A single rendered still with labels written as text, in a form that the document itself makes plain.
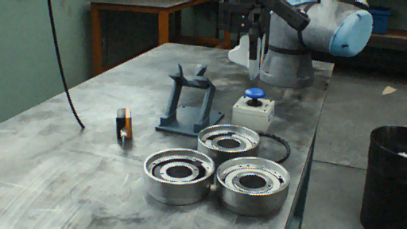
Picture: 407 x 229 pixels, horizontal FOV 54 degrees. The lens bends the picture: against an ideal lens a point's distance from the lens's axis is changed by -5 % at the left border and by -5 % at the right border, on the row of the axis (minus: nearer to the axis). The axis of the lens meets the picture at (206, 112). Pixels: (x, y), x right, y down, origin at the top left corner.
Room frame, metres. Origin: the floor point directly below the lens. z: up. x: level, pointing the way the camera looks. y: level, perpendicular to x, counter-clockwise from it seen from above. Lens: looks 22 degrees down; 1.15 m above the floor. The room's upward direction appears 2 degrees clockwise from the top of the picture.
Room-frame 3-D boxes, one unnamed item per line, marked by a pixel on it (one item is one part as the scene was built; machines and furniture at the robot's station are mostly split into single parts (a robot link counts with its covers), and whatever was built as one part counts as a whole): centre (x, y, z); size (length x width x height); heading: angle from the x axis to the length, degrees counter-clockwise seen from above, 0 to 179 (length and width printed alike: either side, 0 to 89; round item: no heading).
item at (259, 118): (0.80, -0.10, 0.82); 0.08 x 0.07 x 0.05; 161
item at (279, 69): (1.11, -0.22, 0.85); 0.15 x 0.15 x 0.10
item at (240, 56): (0.78, -0.07, 0.94); 0.06 x 0.03 x 0.09; 71
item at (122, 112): (0.70, 0.15, 0.82); 0.17 x 0.02 x 0.04; 10
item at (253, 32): (0.77, -0.09, 0.99); 0.05 x 0.02 x 0.09; 161
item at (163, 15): (3.41, 0.30, 0.39); 1.50 x 0.62 x 0.78; 161
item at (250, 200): (0.52, -0.07, 0.82); 0.10 x 0.10 x 0.04
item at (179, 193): (0.54, 0.04, 0.82); 0.10 x 0.10 x 0.04
